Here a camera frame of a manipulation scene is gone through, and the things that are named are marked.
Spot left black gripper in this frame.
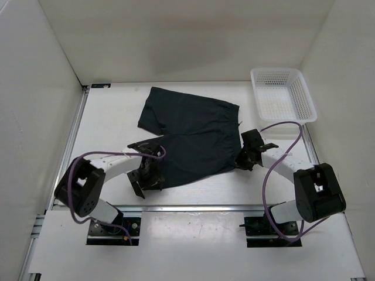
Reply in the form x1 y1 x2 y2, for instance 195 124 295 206
127 162 164 197

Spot dark navy sport shorts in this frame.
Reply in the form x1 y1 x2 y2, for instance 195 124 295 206
138 87 241 188

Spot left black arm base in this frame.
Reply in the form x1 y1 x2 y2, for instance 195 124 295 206
86 216 141 246

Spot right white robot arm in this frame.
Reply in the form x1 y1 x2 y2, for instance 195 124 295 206
236 143 346 234

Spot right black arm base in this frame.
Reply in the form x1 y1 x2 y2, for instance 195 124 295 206
239 216 302 248

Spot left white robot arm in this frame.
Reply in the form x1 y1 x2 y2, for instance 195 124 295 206
54 147 166 234

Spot white perforated plastic basket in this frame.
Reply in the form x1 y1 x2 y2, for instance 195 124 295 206
250 67 317 125

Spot small dark label sticker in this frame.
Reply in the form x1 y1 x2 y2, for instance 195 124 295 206
91 83 111 88

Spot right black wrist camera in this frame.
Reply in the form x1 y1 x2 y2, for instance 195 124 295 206
241 129 264 149

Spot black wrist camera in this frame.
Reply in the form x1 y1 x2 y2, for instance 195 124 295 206
241 129 264 149
127 140 162 156

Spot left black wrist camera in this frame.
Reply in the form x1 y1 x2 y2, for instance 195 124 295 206
127 140 162 156

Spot front aluminium rail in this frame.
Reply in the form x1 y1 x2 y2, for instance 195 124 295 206
49 204 332 214

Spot left aluminium frame rail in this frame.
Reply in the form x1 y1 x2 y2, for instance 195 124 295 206
18 85 91 280

